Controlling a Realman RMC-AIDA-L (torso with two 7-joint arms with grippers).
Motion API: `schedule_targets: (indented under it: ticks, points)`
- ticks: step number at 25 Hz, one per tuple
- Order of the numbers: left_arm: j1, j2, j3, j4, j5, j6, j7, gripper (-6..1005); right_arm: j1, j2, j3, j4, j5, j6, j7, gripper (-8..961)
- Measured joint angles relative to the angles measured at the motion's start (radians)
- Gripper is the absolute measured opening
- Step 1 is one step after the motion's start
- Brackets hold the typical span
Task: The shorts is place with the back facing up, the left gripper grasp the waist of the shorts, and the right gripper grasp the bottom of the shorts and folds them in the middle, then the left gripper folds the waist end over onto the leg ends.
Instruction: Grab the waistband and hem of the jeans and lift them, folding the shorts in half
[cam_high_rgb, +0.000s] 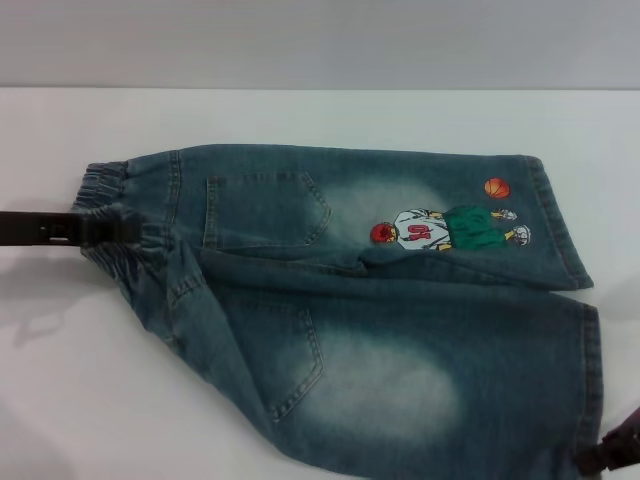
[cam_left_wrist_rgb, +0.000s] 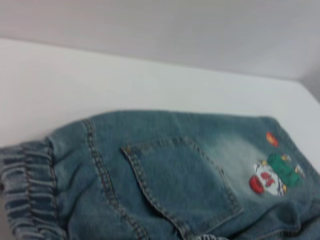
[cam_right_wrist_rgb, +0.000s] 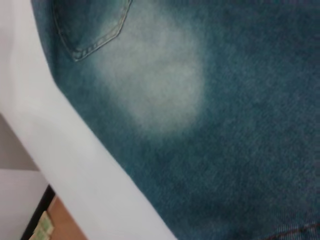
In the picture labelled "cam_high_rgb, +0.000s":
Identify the blue denim shorts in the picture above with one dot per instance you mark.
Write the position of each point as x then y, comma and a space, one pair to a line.
400, 325

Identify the white tablecloth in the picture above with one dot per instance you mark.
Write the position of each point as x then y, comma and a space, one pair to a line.
250, 115

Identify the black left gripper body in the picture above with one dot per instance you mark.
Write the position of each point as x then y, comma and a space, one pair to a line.
30, 229

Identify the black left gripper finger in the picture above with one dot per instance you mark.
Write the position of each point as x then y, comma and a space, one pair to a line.
110, 231

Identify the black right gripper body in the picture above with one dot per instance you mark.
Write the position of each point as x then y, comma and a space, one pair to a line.
625, 430

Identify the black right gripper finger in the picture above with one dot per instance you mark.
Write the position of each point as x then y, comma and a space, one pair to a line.
600, 457

